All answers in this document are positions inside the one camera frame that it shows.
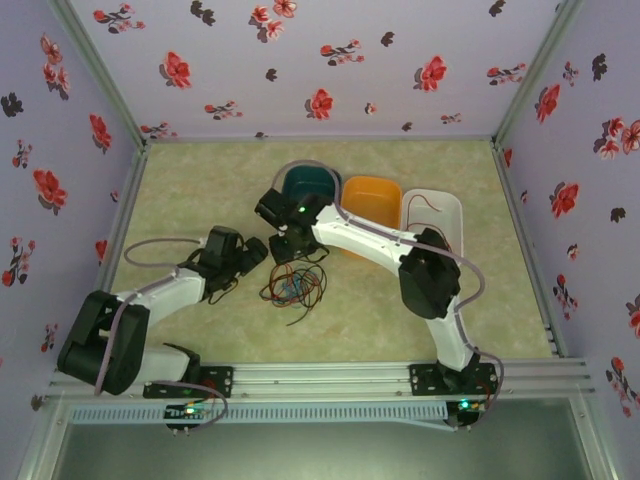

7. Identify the thin blue cable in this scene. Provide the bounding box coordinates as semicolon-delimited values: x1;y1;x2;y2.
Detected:
279;272;309;301

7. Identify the thin black cable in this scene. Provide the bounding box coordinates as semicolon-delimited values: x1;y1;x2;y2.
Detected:
259;262;330;314

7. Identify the thin red cable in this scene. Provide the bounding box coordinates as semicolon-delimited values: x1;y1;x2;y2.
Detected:
258;192;451;327

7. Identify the teal plastic bin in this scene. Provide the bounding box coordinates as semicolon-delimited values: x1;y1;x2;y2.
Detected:
277;164;344;221

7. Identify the orange plastic bin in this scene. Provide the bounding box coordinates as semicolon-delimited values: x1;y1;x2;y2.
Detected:
339;175;404;261

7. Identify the white plastic bin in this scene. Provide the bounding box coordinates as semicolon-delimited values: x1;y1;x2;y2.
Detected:
399;188;464;259

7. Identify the grey metal panel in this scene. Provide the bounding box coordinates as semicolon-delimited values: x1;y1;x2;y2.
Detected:
49;423;601;480

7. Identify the right gripper black wire loop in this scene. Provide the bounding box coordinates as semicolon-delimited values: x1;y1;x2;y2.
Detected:
298;243;330;265

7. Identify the gripper black wire loop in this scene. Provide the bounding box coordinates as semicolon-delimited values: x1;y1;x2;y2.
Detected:
206;277;240;307
298;243;330;265

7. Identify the right arm grey sleeved cable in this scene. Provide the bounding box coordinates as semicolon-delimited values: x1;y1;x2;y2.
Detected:
272;159;505;431

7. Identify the left gripper black wire loop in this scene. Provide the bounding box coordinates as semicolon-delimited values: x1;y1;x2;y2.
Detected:
206;277;240;307

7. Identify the aluminium side rail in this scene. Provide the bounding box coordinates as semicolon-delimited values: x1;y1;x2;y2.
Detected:
492;142;569;359
47;142;151;396

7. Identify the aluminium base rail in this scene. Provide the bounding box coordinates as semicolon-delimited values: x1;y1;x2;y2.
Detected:
48;362;594;401

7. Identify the white slotted cable duct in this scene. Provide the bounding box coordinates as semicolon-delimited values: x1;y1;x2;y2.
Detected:
69;402;450;427

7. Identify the aluminium frame post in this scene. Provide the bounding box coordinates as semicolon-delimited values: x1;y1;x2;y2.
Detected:
52;0;151;149
492;0;586;146

